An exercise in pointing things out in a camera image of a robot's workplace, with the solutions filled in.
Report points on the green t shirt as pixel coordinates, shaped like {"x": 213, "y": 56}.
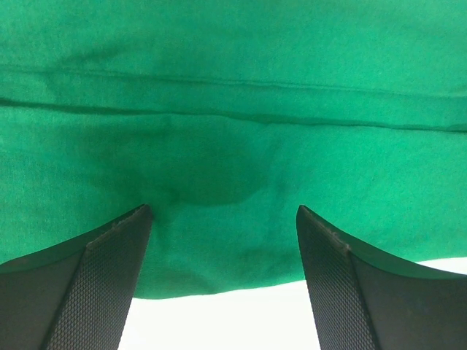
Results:
{"x": 225, "y": 117}

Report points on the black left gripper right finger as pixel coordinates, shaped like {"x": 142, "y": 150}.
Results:
{"x": 365, "y": 298}

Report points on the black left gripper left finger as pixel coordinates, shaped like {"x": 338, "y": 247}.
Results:
{"x": 76, "y": 294}

